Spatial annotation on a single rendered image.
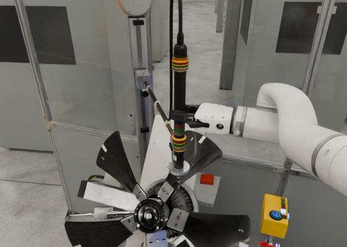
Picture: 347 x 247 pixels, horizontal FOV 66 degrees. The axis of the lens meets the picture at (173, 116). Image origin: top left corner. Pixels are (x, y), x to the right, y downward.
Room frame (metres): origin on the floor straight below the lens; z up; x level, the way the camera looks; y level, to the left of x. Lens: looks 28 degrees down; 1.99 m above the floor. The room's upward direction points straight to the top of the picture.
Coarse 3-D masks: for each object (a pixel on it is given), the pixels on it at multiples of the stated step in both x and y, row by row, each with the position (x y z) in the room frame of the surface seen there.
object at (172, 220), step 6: (174, 210) 0.73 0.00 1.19; (180, 210) 0.73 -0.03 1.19; (174, 216) 0.70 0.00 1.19; (180, 216) 0.70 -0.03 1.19; (186, 216) 0.71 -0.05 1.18; (168, 222) 0.67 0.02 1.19; (174, 222) 0.68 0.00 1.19; (180, 222) 0.68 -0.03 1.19; (174, 228) 0.65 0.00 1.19; (180, 228) 0.65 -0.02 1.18
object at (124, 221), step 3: (132, 216) 0.71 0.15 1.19; (123, 219) 0.70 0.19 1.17; (126, 219) 0.70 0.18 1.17; (129, 219) 0.71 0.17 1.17; (132, 219) 0.71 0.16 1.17; (123, 222) 0.70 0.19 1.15; (126, 222) 0.71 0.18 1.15; (132, 222) 0.71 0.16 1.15; (126, 225) 0.71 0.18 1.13; (129, 225) 0.71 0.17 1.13; (135, 225) 0.71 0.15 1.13; (129, 228) 0.71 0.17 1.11; (132, 228) 0.71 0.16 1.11; (135, 228) 0.71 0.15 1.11; (132, 231) 0.71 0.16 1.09
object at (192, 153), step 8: (200, 136) 0.89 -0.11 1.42; (192, 144) 0.88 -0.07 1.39; (200, 144) 0.85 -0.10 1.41; (208, 144) 0.84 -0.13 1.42; (184, 152) 0.87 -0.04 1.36; (192, 152) 0.84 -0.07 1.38; (200, 152) 0.82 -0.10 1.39; (208, 152) 0.80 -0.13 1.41; (216, 152) 0.79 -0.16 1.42; (184, 160) 0.83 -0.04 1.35; (192, 160) 0.81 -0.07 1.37; (200, 160) 0.79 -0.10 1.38; (208, 160) 0.77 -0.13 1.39; (192, 168) 0.77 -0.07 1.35; (200, 168) 0.76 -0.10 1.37; (168, 176) 0.82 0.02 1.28; (176, 176) 0.79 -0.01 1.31; (184, 176) 0.76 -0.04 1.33; (176, 184) 0.75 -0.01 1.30
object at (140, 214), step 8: (144, 200) 0.71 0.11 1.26; (152, 200) 0.70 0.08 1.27; (136, 208) 0.70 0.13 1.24; (144, 208) 0.69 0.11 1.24; (152, 208) 0.69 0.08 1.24; (160, 208) 0.68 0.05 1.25; (168, 208) 0.72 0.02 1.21; (136, 216) 0.68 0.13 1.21; (144, 216) 0.68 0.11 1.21; (152, 216) 0.68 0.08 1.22; (160, 216) 0.67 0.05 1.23; (168, 216) 0.69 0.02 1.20; (136, 224) 0.66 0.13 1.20; (144, 224) 0.66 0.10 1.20; (152, 224) 0.65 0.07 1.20; (160, 224) 0.65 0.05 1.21; (144, 232) 0.64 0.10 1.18; (152, 232) 0.63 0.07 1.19
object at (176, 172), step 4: (172, 152) 0.71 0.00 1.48; (172, 156) 0.71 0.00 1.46; (172, 160) 0.71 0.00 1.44; (172, 164) 0.70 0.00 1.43; (184, 164) 0.70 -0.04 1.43; (188, 164) 0.70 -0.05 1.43; (168, 168) 0.68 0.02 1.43; (172, 168) 0.68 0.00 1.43; (184, 168) 0.68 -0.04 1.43; (188, 168) 0.68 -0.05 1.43; (172, 172) 0.66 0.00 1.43; (176, 172) 0.66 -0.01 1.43; (180, 172) 0.66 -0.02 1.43; (184, 172) 0.66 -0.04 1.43
